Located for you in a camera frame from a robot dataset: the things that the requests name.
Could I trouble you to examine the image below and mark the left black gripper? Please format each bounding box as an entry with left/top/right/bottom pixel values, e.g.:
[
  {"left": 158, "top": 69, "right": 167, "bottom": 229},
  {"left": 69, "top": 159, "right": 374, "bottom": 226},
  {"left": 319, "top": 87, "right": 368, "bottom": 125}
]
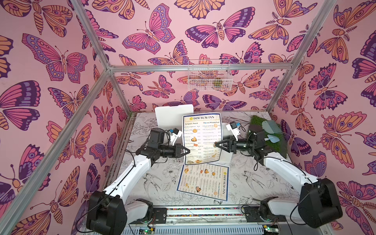
[{"left": 158, "top": 144, "right": 190, "bottom": 159}]

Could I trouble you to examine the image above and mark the dim sum menu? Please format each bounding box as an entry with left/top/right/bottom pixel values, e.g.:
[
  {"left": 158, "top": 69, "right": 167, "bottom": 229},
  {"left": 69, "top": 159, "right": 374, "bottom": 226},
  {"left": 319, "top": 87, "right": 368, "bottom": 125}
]
[
  {"left": 176, "top": 164, "right": 230, "bottom": 202},
  {"left": 182, "top": 113, "right": 223, "bottom": 165}
]

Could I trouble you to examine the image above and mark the white narrow rack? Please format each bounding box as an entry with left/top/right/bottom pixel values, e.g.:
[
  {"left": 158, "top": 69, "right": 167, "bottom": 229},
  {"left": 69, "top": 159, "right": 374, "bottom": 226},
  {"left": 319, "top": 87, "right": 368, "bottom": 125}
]
[{"left": 219, "top": 122, "right": 235, "bottom": 166}]

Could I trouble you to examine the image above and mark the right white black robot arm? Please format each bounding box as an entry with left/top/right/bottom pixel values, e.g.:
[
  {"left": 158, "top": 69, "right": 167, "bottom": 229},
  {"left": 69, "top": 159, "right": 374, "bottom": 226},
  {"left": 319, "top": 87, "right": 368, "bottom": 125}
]
[{"left": 214, "top": 132, "right": 343, "bottom": 228}]

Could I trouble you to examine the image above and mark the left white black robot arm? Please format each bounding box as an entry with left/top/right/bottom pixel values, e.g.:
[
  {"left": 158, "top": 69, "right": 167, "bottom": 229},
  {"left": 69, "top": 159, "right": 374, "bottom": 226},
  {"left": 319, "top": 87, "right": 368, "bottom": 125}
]
[{"left": 86, "top": 128, "right": 190, "bottom": 235}]

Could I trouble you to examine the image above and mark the left white rack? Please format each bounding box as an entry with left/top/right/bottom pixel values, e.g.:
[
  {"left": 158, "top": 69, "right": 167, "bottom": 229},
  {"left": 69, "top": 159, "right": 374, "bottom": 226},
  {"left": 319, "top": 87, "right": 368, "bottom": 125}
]
[{"left": 155, "top": 104, "right": 194, "bottom": 130}]

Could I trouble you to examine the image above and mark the green artificial grass mat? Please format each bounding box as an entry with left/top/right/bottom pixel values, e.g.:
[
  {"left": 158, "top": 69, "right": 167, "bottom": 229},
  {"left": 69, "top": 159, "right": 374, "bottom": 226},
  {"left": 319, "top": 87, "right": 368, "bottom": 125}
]
[{"left": 249, "top": 115, "right": 288, "bottom": 159}]

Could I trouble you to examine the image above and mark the green yellow item in basket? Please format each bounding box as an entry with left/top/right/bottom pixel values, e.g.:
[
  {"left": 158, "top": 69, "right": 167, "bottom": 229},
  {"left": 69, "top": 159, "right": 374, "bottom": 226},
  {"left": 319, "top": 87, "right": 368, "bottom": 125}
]
[{"left": 212, "top": 78, "right": 223, "bottom": 89}]

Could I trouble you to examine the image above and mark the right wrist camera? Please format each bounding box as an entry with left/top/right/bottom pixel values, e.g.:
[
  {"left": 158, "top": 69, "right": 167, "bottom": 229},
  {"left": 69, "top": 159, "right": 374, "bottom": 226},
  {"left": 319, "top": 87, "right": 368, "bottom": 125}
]
[{"left": 226, "top": 121, "right": 241, "bottom": 141}]

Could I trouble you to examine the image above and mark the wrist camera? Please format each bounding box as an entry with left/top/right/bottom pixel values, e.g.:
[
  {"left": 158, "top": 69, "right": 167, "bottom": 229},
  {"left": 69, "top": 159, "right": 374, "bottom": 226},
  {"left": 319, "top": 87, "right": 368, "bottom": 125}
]
[
  {"left": 226, "top": 121, "right": 241, "bottom": 141},
  {"left": 167, "top": 128, "right": 183, "bottom": 146}
]

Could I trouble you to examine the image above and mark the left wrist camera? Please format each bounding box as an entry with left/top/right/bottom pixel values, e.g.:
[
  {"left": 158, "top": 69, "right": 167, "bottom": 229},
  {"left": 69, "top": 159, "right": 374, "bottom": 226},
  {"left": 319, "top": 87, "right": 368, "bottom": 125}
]
[{"left": 167, "top": 128, "right": 183, "bottom": 146}]

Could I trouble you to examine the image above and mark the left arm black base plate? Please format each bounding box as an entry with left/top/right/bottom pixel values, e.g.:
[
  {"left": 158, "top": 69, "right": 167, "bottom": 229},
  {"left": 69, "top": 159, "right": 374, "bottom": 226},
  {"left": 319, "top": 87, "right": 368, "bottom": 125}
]
[{"left": 138, "top": 208, "right": 167, "bottom": 224}]

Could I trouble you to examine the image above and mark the aluminium front rail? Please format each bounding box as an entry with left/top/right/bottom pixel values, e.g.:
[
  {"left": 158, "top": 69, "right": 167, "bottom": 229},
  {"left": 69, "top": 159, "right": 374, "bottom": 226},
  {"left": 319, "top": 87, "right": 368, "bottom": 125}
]
[{"left": 79, "top": 204, "right": 330, "bottom": 235}]

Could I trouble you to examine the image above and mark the white wire wall basket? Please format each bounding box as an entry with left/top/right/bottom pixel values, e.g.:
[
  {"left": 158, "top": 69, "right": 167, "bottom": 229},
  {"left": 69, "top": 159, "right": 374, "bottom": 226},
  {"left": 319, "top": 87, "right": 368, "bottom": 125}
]
[{"left": 187, "top": 64, "right": 233, "bottom": 92}]

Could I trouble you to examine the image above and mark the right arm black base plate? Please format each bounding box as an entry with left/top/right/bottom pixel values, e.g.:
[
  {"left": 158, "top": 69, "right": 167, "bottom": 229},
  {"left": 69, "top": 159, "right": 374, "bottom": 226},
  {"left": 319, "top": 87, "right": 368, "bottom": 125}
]
[{"left": 241, "top": 205, "right": 287, "bottom": 223}]

